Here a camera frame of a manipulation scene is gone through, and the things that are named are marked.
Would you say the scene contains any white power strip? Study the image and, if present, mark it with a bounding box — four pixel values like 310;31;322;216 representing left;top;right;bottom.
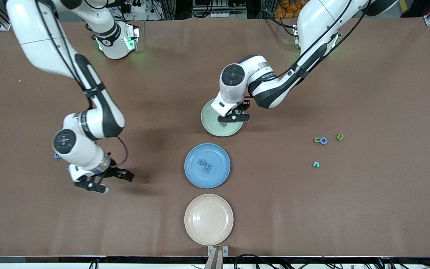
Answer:
209;10;238;18

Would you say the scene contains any brown table cover sheet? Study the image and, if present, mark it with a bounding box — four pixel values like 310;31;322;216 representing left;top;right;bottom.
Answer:
0;17;430;258

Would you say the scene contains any orange objects pile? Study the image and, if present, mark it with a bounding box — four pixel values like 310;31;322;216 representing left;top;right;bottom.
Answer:
273;0;303;19

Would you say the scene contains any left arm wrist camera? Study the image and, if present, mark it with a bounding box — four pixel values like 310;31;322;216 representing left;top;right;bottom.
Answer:
211;92;251;124

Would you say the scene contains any dark table edge rail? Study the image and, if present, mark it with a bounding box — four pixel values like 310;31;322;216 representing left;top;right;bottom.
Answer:
0;256;430;264

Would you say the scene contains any pale green plate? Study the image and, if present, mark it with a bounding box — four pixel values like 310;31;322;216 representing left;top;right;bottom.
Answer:
201;98;245;137

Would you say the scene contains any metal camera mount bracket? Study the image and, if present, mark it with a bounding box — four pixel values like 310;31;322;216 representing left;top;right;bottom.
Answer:
205;245;229;269

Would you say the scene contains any blue plate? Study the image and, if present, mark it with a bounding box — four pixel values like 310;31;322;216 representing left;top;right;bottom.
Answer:
184;143;231;189

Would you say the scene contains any beige plate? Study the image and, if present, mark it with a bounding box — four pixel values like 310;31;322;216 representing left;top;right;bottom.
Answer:
184;194;234;246

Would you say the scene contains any power strip with plugs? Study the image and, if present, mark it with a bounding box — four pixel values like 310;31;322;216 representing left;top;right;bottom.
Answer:
120;0;152;13

